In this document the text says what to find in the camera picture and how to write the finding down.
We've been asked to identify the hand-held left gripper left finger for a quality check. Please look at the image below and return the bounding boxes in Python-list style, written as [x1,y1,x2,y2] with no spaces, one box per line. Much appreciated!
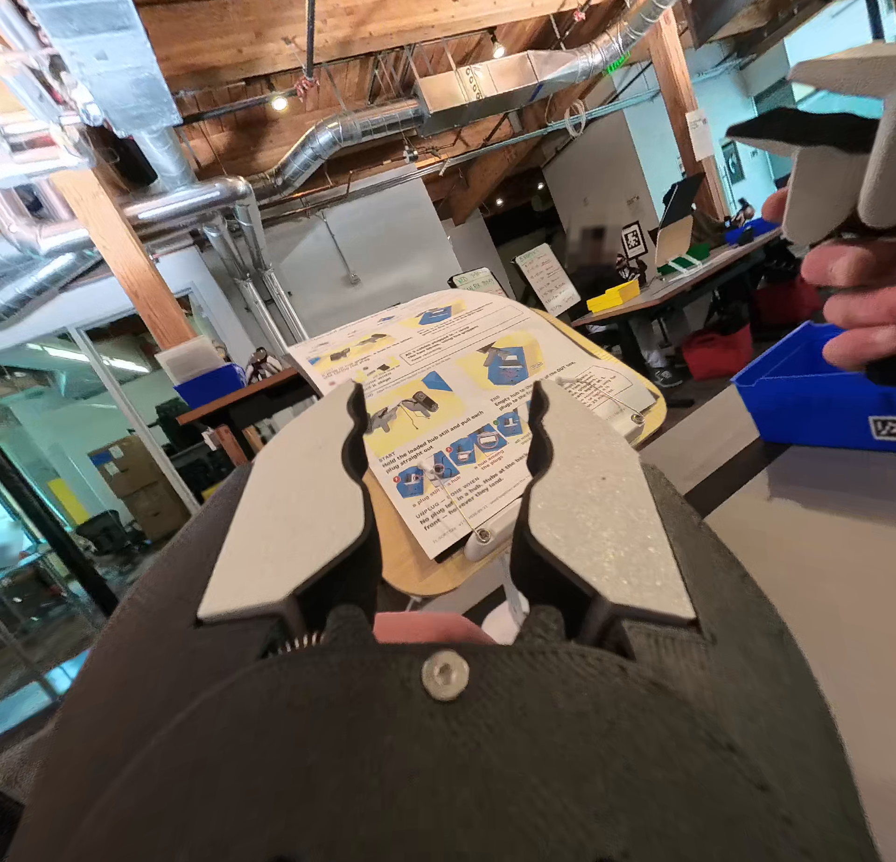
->
[196,382,382,636]

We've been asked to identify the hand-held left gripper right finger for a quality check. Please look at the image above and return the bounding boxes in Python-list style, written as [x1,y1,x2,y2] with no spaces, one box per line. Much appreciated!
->
[509,380,697,647]

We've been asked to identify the person's right hand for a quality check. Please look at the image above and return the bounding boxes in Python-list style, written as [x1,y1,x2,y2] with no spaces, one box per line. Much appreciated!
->
[761,184,896,373]

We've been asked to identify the white document stand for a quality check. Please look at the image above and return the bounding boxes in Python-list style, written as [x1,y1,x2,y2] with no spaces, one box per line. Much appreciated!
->
[462,506,540,639]

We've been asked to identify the instruction sheet on stand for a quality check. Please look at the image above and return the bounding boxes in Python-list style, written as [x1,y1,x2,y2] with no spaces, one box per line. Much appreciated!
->
[367,310,669,600]

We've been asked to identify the cardboard box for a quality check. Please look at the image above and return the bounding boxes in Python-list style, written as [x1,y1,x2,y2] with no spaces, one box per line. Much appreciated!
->
[87,433,193,541]

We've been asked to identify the small blue plastic bin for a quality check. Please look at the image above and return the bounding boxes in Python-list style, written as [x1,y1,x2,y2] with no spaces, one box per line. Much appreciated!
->
[175,363,246,410]

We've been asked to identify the green plastic bin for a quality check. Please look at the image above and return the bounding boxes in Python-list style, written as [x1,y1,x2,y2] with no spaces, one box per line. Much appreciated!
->
[656,240,715,278]

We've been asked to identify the red plastic bin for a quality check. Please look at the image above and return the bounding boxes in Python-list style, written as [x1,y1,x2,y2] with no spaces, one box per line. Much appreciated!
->
[756,275,827,334]
[682,324,757,380]

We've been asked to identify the wooden work desk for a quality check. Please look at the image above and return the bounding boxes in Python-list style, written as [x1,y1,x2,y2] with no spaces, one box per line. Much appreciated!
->
[567,226,785,387]

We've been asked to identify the yellow plastic bin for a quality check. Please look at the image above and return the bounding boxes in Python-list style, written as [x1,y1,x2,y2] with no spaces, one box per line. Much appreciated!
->
[586,279,642,314]

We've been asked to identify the printed instruction sheet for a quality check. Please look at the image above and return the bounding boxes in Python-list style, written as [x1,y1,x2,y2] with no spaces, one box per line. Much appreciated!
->
[287,292,659,562]

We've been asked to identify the handwritten whiteboard sign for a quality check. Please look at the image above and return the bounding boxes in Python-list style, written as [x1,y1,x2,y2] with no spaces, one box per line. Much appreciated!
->
[514,243,582,317]
[448,266,508,300]

